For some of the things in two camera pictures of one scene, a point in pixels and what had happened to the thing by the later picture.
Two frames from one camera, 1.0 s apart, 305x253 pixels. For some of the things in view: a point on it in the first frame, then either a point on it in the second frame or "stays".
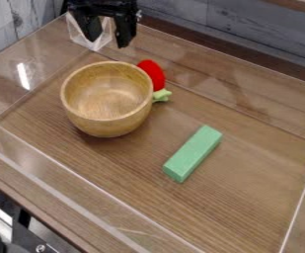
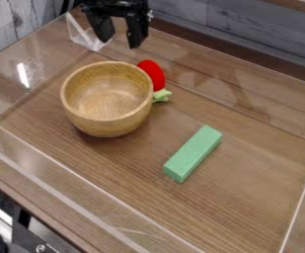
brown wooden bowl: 106,97 stays
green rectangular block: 179,166 stays
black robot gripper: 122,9 to 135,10
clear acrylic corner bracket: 79,37 stays
